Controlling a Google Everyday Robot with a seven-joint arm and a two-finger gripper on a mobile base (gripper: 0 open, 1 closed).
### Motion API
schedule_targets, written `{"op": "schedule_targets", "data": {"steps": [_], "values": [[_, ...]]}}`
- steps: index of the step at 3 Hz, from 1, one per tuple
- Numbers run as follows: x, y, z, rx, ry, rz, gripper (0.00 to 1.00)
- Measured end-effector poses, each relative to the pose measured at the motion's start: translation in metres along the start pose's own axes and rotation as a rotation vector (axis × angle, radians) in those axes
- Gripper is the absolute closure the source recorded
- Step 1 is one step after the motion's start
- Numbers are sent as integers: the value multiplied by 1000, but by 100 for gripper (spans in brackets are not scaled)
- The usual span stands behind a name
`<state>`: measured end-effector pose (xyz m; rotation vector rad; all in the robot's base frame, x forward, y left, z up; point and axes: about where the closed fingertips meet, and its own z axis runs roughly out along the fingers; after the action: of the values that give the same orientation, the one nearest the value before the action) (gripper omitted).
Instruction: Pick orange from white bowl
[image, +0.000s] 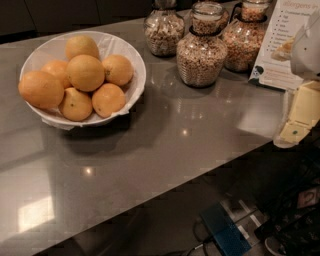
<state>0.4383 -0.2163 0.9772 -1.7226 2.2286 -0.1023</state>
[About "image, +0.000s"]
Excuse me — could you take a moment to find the middle glass cereal jar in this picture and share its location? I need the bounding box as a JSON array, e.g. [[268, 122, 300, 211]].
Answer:
[[176, 1, 227, 88]]

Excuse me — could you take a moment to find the allergen information sign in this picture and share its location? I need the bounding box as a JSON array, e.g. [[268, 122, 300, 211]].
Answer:
[[249, 0, 320, 90]]

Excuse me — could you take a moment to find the right glass cereal jar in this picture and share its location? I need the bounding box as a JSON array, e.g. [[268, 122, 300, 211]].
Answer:
[[222, 0, 272, 72]]

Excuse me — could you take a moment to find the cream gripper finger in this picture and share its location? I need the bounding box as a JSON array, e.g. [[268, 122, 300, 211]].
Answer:
[[271, 37, 295, 62], [273, 81, 320, 148]]

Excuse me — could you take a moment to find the left glass cereal jar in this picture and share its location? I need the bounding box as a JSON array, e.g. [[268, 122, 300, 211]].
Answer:
[[144, 0, 185, 57]]

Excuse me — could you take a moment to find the sneaker on floor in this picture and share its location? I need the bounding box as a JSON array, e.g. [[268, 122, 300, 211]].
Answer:
[[264, 237, 286, 256]]

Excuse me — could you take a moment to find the glass cereal jar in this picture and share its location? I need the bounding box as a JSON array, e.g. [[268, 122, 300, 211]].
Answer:
[[176, 1, 227, 88], [222, 0, 272, 72], [144, 0, 185, 57]]

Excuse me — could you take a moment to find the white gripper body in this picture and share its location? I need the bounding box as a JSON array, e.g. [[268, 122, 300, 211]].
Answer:
[[290, 9, 320, 80]]

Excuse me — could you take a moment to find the white bowl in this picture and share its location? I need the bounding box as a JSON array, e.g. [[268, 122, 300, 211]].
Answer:
[[19, 30, 146, 130]]

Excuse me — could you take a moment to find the middle left hidden orange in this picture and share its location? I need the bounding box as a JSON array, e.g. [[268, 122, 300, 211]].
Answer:
[[41, 60, 71, 88]]

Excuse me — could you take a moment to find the blue box on floor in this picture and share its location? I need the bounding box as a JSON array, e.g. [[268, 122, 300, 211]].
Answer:
[[200, 203, 251, 256]]

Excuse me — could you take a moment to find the black floor cable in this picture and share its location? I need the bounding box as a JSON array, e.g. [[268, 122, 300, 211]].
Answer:
[[186, 216, 214, 256]]

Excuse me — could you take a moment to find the grey metal floor plate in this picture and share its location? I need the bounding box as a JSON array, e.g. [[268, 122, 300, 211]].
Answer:
[[220, 198, 267, 244]]

